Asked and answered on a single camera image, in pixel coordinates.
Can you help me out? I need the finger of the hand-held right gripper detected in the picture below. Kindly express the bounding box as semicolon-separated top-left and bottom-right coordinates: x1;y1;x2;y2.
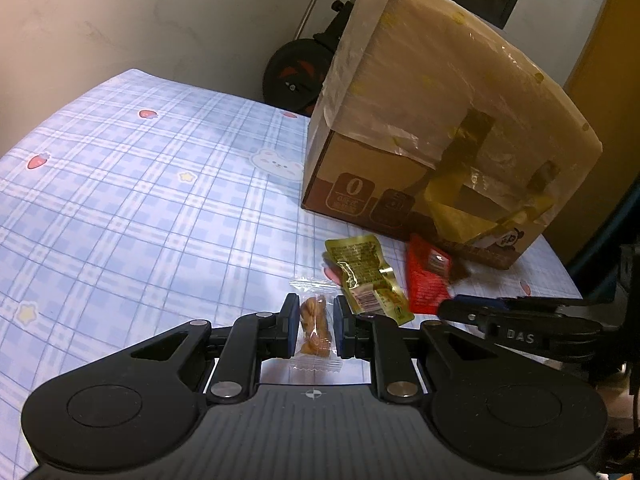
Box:
438;295;507;335

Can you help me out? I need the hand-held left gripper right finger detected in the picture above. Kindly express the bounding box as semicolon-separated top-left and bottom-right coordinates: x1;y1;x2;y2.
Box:
333;295;501;404

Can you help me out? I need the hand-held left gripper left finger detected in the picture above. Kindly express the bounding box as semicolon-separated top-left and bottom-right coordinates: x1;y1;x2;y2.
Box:
131;293;301;404

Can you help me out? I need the clear snack packet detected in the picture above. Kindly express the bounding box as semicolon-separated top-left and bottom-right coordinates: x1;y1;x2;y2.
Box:
290;277;344;374

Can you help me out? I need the red snack packet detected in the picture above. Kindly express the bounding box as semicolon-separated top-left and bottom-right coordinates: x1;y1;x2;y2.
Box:
404;233;469;315

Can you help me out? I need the taped cardboard box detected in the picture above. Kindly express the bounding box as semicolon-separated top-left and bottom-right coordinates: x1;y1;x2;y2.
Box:
300;0;604;269

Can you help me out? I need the gold snack packet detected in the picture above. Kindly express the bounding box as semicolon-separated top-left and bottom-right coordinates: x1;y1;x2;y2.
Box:
322;234;416;324

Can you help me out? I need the dark blue chair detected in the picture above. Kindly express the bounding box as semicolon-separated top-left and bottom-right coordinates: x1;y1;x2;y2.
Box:
567;180;640;306

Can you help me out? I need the blue checked bed sheet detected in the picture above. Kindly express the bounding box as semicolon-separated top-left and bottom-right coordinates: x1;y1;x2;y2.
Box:
0;67;584;466

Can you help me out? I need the black exercise bike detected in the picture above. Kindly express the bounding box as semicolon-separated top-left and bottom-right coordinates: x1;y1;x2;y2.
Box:
262;0;531;114

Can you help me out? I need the wooden wardrobe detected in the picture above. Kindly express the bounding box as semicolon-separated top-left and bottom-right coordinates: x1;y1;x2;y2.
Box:
561;0;640;267

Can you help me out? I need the metal pole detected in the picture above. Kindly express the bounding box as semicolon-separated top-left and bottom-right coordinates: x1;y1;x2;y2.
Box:
292;0;335;41

